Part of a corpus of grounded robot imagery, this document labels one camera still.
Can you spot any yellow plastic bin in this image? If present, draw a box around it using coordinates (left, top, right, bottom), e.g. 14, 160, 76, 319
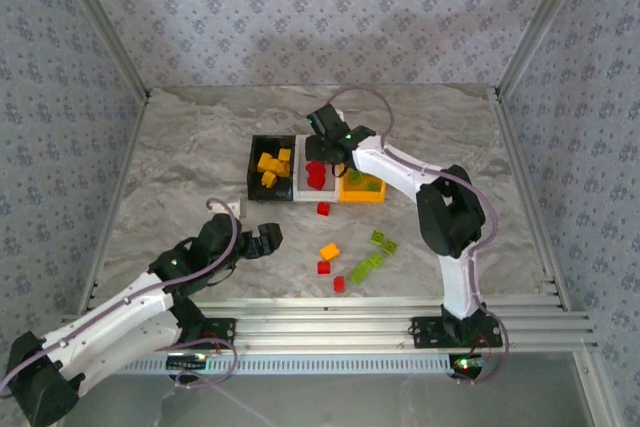
338, 169, 389, 204

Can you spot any white plastic bin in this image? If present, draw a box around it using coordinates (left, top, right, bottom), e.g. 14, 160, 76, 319
292, 134, 346, 203

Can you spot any black plastic bin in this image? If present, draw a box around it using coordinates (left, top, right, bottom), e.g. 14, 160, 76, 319
247, 134, 297, 202

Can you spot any circuit board with led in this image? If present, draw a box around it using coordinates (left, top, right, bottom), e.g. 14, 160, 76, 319
448, 354, 487, 374
166, 352, 209, 373

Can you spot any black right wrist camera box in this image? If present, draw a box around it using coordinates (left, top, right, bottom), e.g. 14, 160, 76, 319
306, 103, 351, 141

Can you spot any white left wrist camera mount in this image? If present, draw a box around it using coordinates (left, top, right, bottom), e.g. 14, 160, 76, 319
207, 198, 247, 221

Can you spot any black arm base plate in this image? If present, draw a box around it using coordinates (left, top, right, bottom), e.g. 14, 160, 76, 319
199, 316, 237, 348
408, 315, 504, 349

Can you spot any wide aluminium frame rail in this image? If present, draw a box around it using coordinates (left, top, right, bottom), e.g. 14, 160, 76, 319
59, 295, 599, 354

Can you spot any purple looped cable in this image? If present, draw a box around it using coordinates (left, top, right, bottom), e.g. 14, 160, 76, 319
169, 336, 240, 391

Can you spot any slotted grey cable duct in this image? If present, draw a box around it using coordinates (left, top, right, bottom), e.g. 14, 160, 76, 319
119, 354, 454, 377

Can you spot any thin white cable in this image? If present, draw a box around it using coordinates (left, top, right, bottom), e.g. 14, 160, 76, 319
199, 380, 279, 427

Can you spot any aluminium frame post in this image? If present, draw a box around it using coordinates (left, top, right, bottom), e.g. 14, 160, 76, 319
47, 0, 154, 101
494, 0, 599, 96

